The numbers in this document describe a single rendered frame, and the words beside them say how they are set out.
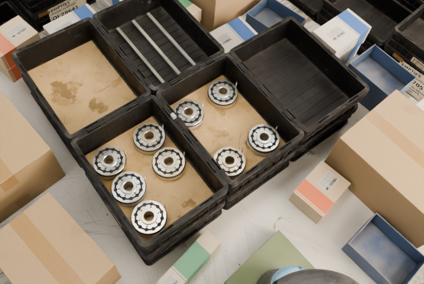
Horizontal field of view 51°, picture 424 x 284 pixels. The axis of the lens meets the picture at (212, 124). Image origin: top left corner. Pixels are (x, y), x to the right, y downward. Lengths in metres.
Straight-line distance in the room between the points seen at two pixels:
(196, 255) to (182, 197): 0.18
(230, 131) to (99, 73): 0.51
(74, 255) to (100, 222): 0.22
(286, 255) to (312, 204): 0.18
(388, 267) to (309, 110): 0.56
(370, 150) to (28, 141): 1.05
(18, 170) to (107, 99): 0.37
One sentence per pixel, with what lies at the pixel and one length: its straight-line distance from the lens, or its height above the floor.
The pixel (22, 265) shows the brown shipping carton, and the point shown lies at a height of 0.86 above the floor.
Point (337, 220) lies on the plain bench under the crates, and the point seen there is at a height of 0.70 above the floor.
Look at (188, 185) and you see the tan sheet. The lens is 1.39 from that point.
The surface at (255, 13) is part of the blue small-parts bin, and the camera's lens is 1.98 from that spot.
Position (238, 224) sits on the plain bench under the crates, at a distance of 1.50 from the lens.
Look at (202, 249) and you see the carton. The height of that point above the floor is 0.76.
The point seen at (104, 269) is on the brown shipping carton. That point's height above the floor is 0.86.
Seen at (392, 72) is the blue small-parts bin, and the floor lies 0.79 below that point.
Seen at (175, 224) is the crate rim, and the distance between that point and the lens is 1.24.
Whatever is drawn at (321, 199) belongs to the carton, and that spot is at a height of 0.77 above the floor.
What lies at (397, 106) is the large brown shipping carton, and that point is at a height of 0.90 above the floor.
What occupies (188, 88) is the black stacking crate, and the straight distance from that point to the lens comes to 1.52.
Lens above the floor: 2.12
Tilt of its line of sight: 60 degrees down
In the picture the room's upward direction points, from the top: 7 degrees clockwise
